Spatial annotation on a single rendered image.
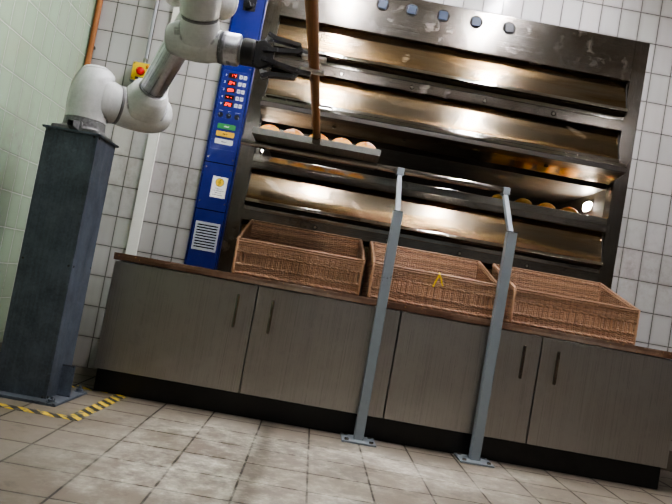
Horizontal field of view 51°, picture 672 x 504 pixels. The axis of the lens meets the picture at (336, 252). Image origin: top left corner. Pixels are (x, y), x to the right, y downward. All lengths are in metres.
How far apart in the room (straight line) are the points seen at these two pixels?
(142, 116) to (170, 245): 0.86
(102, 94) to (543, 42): 2.18
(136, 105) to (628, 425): 2.38
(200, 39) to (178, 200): 1.65
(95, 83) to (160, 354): 1.10
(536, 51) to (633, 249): 1.11
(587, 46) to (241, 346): 2.29
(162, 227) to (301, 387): 1.13
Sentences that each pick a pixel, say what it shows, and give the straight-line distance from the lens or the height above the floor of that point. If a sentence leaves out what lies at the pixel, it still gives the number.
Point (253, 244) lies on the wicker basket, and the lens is 2.98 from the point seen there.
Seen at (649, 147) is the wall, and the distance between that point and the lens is 3.91.
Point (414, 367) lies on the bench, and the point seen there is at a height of 0.33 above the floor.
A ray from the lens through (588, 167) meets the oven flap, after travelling 3.63.
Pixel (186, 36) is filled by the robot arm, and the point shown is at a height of 1.19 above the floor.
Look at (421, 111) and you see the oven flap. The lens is 3.61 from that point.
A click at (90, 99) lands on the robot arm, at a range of 2.86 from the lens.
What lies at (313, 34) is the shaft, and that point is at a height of 1.18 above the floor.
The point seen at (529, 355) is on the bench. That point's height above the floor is 0.46.
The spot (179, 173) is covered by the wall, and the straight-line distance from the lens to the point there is 3.57.
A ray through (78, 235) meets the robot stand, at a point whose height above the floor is 0.62.
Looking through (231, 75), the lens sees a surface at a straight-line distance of 3.60.
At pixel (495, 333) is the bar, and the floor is 0.53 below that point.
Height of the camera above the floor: 0.59
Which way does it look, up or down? 3 degrees up
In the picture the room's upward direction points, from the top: 10 degrees clockwise
